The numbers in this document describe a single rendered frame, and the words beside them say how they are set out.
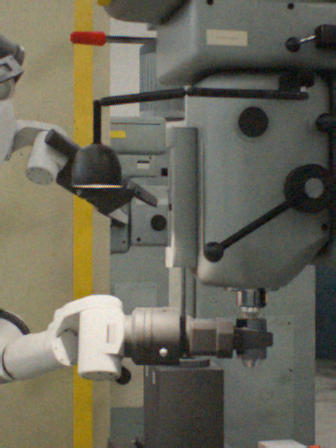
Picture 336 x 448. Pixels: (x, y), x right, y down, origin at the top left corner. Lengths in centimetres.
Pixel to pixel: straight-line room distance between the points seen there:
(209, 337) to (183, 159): 27
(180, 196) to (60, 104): 178
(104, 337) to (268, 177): 34
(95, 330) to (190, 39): 45
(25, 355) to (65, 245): 159
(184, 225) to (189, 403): 44
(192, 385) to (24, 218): 149
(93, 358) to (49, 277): 171
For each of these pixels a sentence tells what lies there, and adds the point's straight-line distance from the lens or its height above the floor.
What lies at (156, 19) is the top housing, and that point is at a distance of 159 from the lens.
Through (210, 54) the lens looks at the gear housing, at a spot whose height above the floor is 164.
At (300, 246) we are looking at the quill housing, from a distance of 144.
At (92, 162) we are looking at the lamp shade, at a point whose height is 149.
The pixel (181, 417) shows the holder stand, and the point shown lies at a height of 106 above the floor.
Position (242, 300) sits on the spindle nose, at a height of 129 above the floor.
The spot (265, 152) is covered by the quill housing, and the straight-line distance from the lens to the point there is 143.
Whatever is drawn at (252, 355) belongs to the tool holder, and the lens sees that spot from 151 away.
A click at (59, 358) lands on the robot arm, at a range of 157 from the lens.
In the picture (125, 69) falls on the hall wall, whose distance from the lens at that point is 1079.
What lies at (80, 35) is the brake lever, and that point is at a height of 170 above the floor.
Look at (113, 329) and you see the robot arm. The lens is 149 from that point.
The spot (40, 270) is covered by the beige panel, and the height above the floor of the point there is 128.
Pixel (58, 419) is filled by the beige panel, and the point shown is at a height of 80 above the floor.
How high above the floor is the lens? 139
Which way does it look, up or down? 1 degrees up
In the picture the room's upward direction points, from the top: straight up
